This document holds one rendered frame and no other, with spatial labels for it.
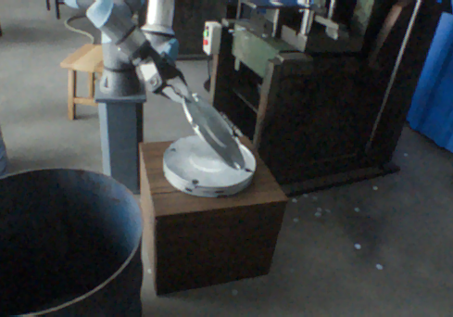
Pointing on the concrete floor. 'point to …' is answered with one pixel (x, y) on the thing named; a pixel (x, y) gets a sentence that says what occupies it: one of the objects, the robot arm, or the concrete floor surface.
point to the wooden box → (207, 226)
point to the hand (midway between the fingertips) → (187, 100)
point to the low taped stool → (87, 62)
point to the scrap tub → (64, 245)
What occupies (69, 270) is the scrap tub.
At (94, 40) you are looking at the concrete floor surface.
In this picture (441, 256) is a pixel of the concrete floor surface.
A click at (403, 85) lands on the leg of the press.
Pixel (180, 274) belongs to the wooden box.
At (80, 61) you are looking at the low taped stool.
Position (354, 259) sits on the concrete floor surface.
